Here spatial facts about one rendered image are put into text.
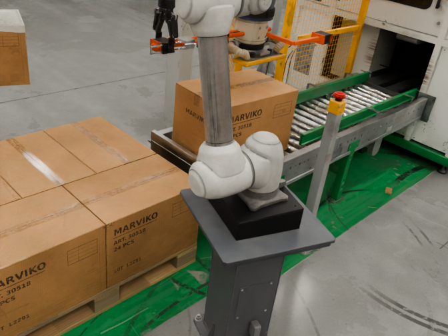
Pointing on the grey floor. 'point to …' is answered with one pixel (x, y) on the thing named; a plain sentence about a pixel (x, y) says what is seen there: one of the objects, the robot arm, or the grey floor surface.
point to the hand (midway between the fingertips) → (164, 44)
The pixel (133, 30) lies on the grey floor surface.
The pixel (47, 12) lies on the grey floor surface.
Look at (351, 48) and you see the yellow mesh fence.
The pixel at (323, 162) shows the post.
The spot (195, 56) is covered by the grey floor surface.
